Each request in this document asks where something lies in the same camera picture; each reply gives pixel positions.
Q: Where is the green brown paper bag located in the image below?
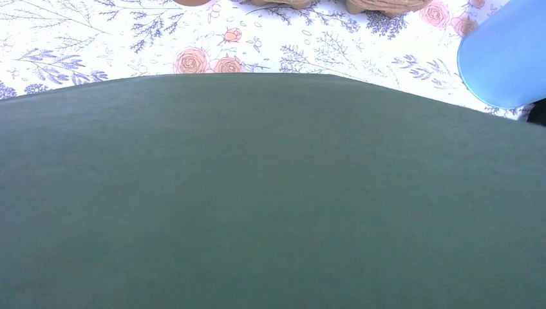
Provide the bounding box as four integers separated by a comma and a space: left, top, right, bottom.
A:
1, 73, 545, 308

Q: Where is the blue straw holder cup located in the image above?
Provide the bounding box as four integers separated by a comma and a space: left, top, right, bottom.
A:
457, 1, 545, 109

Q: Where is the floral table mat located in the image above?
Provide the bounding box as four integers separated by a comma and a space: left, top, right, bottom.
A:
1, 1, 529, 119

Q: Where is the black cloth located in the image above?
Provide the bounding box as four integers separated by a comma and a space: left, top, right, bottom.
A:
527, 99, 546, 127

